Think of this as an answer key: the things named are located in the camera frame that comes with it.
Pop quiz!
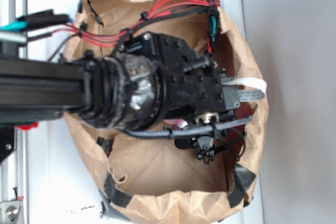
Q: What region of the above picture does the brown paper bag box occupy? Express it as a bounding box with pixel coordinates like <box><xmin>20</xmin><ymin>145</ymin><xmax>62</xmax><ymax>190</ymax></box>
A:
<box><xmin>64</xmin><ymin>0</ymin><xmax>269</xmax><ymax>223</ymax></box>

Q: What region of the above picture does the grey braided cable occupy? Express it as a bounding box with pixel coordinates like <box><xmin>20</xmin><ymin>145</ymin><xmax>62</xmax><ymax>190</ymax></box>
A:
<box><xmin>123</xmin><ymin>115</ymin><xmax>253</xmax><ymax>138</ymax></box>

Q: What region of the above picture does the aluminium frame rail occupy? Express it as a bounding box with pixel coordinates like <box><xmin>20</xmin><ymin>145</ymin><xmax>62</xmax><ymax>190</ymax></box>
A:
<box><xmin>1</xmin><ymin>0</ymin><xmax>29</xmax><ymax>223</ymax></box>

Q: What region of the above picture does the white ribbon cable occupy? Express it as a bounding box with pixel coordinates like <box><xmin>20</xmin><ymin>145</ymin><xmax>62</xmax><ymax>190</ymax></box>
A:
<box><xmin>223</xmin><ymin>77</ymin><xmax>268</xmax><ymax>102</ymax></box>

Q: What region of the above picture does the pink plush bunny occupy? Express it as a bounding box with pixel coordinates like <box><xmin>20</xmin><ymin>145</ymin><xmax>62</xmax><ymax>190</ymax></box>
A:
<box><xmin>164</xmin><ymin>119</ymin><xmax>187</xmax><ymax>129</ymax></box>

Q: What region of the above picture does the white plastic tray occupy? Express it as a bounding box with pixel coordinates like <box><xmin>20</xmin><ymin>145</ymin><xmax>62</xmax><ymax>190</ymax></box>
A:
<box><xmin>26</xmin><ymin>0</ymin><xmax>265</xmax><ymax>224</ymax></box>

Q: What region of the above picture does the black mounting bracket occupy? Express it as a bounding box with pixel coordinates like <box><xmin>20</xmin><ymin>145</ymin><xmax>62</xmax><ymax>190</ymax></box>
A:
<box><xmin>0</xmin><ymin>127</ymin><xmax>17</xmax><ymax>164</ymax></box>

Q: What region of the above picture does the silver corner bracket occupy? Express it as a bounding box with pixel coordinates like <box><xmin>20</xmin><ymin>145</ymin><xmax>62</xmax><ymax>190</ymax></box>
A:
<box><xmin>1</xmin><ymin>200</ymin><xmax>24</xmax><ymax>224</ymax></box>

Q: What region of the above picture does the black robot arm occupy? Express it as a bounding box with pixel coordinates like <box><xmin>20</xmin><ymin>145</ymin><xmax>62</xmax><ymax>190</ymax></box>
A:
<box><xmin>1</xmin><ymin>33</ymin><xmax>240</xmax><ymax>163</ymax></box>

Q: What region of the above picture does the red and black wire bundle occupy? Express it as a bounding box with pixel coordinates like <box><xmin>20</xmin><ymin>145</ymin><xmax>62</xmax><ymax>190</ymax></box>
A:
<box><xmin>0</xmin><ymin>0</ymin><xmax>222</xmax><ymax>62</ymax></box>

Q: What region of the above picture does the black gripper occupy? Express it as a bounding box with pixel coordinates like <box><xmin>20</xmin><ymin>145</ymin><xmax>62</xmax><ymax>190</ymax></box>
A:
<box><xmin>124</xmin><ymin>33</ymin><xmax>240</xmax><ymax>165</ymax></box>

